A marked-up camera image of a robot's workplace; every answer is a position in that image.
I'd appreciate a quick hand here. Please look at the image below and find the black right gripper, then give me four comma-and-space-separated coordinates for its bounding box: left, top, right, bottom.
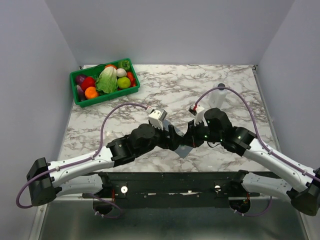
182, 118, 223, 148

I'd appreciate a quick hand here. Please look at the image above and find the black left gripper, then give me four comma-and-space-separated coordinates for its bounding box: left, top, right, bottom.
135, 121, 184, 157

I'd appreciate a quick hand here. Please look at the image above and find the grey envelope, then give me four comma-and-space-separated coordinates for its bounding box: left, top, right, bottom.
163, 119, 193, 159

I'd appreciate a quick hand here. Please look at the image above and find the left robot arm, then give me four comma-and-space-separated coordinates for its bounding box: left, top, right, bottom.
26, 123, 184, 207

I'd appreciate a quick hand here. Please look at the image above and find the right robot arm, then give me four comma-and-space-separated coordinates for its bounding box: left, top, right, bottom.
183, 105, 320, 216

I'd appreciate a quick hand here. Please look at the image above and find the white plastic bottle black cap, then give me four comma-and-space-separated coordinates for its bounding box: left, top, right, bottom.
208, 83, 228, 109

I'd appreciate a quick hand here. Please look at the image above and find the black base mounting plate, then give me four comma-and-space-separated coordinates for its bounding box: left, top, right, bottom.
51, 171, 293, 210

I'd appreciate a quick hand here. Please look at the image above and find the orange carrot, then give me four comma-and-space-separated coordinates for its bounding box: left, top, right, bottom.
126, 71, 137, 87

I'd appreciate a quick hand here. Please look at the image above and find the green apple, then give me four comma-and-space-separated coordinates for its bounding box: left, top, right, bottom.
117, 77, 131, 90

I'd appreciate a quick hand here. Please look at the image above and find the white mushroom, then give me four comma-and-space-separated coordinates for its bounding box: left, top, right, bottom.
116, 68, 127, 78

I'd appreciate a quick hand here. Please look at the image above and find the green lettuce leaf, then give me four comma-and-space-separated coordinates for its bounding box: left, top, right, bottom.
95, 66, 118, 94

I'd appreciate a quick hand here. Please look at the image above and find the green bell pepper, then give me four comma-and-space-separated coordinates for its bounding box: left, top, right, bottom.
118, 59, 131, 72

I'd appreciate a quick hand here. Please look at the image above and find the orange fruit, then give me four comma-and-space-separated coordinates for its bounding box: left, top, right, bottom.
84, 86, 100, 100

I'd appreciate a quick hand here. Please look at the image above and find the purple eggplant slice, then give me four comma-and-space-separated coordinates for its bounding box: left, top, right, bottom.
76, 85, 87, 102

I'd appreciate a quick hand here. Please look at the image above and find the red tomato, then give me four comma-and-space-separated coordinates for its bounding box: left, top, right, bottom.
80, 76, 96, 92

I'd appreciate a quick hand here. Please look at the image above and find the green plastic vegetable bin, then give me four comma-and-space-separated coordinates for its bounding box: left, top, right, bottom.
69, 58, 140, 108

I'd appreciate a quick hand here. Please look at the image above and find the purple onion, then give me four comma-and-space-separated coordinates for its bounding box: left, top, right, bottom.
75, 74, 87, 86

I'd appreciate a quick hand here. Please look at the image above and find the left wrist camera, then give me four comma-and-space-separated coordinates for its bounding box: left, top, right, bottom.
148, 108, 167, 130

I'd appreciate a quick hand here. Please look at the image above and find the aluminium frame rail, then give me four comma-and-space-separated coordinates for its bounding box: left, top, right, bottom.
27, 179, 94, 240

